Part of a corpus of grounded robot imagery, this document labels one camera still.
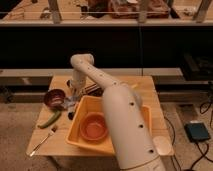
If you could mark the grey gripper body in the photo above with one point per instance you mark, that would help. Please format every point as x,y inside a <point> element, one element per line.
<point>75,87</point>

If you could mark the blue grey towel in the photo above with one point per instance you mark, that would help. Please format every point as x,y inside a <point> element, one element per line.
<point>70,101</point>

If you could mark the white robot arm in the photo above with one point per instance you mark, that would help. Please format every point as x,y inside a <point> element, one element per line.
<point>132,142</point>

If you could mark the purple bowl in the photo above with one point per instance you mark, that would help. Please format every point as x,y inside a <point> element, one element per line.
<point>54,98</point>

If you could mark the orange bowl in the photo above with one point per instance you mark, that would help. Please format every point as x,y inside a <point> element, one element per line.
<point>93,127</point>

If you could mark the brown striped block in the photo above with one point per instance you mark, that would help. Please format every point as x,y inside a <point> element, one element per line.
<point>87,90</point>

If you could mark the yellow plastic tub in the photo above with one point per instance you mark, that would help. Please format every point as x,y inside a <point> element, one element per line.
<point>88,105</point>

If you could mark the dark red grape bunch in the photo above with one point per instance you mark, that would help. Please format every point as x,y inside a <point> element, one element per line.
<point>97,93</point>

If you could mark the green cucumber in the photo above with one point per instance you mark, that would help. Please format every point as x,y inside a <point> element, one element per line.
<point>51,120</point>

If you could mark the wooden table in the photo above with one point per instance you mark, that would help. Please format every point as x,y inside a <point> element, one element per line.
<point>57,144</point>

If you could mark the silver fork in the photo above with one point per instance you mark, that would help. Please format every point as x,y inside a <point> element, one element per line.
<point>50,133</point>

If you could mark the wooden shelf bench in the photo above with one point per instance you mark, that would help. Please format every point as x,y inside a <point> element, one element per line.
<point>106,12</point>

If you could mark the black foot pedal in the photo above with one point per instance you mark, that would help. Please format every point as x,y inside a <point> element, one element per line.
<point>197,132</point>

